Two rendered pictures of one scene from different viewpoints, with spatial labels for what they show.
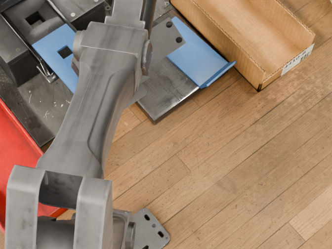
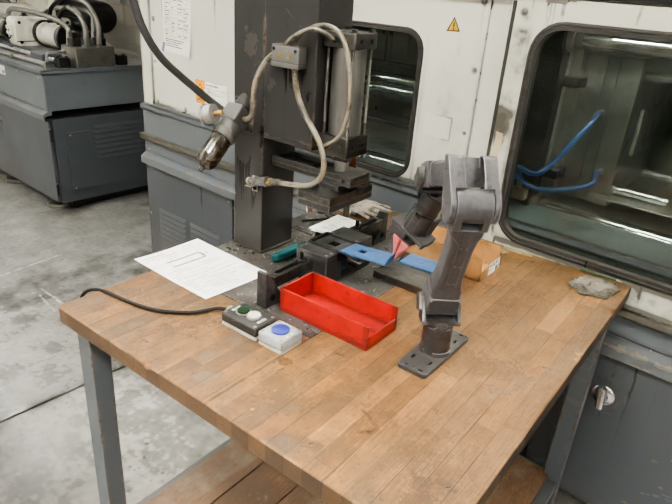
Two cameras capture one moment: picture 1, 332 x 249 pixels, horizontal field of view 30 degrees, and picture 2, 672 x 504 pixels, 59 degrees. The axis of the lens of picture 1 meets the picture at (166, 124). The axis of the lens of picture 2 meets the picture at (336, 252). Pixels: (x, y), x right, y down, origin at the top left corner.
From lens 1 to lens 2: 99 cm
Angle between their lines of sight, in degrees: 41
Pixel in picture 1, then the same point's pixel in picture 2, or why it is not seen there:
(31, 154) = (352, 311)
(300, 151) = (520, 301)
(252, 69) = (473, 263)
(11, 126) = (330, 301)
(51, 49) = (352, 251)
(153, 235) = (456, 336)
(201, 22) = (430, 252)
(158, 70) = (414, 273)
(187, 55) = (428, 265)
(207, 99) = not seen: hidden behind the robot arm
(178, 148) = not seen: hidden behind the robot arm
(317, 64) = (505, 271)
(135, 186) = not seen: hidden behind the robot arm
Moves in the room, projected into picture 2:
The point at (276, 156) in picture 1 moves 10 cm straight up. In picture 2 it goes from (508, 304) to (516, 268)
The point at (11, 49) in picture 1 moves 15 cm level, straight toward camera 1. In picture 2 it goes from (326, 253) to (365, 277)
